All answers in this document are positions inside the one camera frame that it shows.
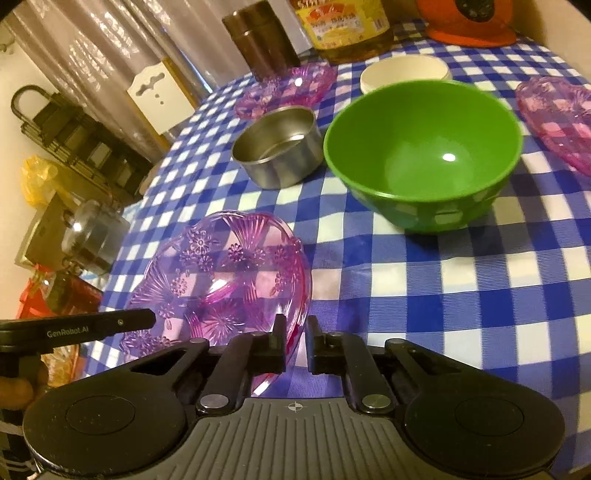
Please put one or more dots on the round steel tin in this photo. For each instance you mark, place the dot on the round steel tin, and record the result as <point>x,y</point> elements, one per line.
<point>281,148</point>

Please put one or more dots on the pink plastic dish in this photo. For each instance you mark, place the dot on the pink plastic dish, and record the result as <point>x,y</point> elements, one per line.
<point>231,273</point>
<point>558,112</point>
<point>303,86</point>

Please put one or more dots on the cooking oil bottle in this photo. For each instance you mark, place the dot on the cooking oil bottle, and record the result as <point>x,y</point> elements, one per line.
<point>345,31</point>

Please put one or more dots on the green plastic bowl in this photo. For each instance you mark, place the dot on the green plastic bowl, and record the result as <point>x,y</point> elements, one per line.
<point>429,156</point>

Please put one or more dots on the left hand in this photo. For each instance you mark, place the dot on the left hand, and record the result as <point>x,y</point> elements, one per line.
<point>18,393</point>

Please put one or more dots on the red rice cooker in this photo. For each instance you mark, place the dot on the red rice cooker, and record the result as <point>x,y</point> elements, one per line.
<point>470,23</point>

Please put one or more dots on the white ceramic bowl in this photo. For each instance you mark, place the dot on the white ceramic bowl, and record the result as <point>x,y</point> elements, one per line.
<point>403,68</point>

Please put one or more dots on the blue checkered tablecloth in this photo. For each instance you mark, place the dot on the blue checkered tablecloth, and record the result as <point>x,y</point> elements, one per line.
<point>509,294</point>

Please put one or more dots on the beige curtain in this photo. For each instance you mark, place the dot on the beige curtain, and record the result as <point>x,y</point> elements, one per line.
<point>91,51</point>

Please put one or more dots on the brown cylindrical canister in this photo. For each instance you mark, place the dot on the brown cylindrical canister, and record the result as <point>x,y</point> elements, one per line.
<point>257,32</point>

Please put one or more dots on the black metal rack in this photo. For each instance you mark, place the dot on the black metal rack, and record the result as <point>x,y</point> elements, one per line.
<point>83,145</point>

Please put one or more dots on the steel pot with lid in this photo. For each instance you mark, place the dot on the steel pot with lid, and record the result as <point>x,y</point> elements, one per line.
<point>94,235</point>

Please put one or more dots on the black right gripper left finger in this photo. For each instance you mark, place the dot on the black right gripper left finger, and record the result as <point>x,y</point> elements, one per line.
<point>234,366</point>

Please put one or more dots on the yellow plastic bag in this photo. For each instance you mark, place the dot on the yellow plastic bag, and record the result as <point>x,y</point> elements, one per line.
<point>39,181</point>

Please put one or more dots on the red box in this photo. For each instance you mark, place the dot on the red box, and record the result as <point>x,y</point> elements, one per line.
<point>49,294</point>

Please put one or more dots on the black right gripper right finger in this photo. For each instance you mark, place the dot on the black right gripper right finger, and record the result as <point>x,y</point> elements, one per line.
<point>346,355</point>

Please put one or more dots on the white wooden chair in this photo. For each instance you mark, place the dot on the white wooden chair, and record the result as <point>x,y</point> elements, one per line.
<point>165,91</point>

